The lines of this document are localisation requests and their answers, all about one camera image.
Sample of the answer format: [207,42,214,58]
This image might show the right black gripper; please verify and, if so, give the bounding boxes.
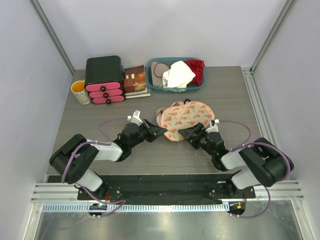
[178,122,215,157]

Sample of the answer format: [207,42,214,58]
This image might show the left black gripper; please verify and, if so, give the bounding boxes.
[129,119,167,149]

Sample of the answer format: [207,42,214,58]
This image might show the pink mesh laundry bag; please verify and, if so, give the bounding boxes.
[156,101,215,142]

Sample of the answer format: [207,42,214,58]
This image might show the navy blue bra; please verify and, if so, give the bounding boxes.
[156,98,191,117]

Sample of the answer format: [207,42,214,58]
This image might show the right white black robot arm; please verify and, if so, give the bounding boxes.
[178,123,294,198]

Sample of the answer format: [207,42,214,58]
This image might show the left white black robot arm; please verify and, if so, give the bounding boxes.
[49,119,167,200]

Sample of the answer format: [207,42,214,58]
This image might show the stack of books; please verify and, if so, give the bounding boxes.
[123,65,151,99]

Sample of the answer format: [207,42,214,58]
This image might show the teal plastic basket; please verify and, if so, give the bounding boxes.
[145,57,207,93]

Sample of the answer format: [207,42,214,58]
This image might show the white cloth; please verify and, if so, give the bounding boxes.
[162,60,196,88]

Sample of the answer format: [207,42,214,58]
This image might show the grey cloth with red loop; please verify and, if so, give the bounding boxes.
[150,61,170,88]

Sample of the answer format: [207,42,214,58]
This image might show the red garment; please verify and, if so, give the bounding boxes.
[184,58,205,87]

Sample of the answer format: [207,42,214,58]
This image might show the black pink drawer organizer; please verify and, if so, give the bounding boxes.
[84,55,125,105]

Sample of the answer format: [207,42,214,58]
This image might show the yellow inside patterned mug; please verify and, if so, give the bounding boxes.
[70,80,92,105]

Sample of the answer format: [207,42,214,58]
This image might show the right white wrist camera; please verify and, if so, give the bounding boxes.
[206,119,220,133]

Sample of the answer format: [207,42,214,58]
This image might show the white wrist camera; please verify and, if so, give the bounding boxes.
[206,119,220,133]
[127,110,143,126]

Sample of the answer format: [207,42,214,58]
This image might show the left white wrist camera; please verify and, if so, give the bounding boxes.
[127,110,143,126]

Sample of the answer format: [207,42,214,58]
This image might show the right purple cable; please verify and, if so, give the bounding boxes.
[217,119,292,220]

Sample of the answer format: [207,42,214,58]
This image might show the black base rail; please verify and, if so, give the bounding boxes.
[77,174,256,205]

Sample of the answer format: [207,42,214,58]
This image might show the white slotted cable duct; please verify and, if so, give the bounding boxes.
[42,202,230,213]

